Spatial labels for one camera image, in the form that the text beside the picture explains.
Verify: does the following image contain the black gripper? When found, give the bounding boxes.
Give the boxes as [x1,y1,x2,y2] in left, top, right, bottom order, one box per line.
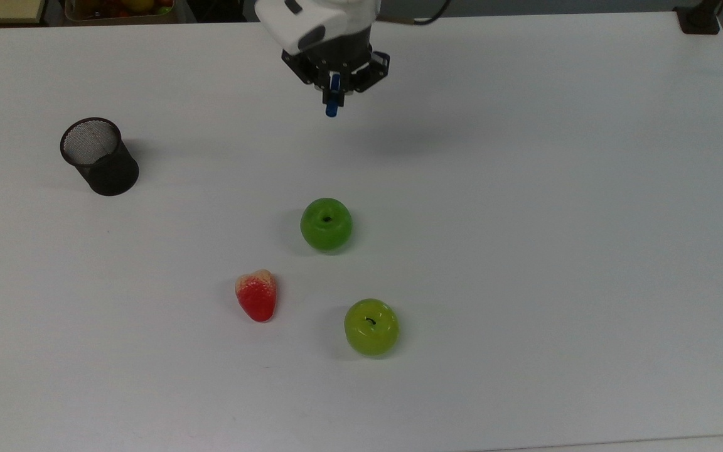
[282,33,392,105]

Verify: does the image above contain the blue and white marker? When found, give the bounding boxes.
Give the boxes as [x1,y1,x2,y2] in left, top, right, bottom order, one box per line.
[326,74,341,118]

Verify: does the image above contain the dark green toy apple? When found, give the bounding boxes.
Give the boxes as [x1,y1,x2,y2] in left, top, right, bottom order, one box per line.
[300,197,354,253]

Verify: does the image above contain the red toy strawberry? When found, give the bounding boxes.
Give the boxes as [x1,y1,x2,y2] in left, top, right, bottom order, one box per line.
[235,269,278,323]

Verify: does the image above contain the yellow-green toy apple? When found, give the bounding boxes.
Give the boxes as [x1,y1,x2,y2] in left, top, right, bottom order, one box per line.
[344,298,400,357]

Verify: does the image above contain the black mesh pen cup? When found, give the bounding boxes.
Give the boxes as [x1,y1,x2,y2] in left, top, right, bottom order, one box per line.
[60,117,140,196]

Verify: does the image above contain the clear bin of toy fruit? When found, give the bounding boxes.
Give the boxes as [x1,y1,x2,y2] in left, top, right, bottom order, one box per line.
[63,0,178,24]

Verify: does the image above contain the yellow flat board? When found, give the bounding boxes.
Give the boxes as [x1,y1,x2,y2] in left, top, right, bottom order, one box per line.
[0,0,47,24]

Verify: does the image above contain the black table clamp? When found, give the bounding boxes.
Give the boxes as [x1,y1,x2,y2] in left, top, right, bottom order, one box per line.
[674,0,723,35]

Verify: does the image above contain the white rounded-corner table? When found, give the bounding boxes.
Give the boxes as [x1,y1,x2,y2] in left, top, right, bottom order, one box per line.
[493,434,723,452]

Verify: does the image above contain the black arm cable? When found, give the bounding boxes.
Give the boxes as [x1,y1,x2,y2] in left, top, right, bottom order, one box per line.
[375,0,451,26]

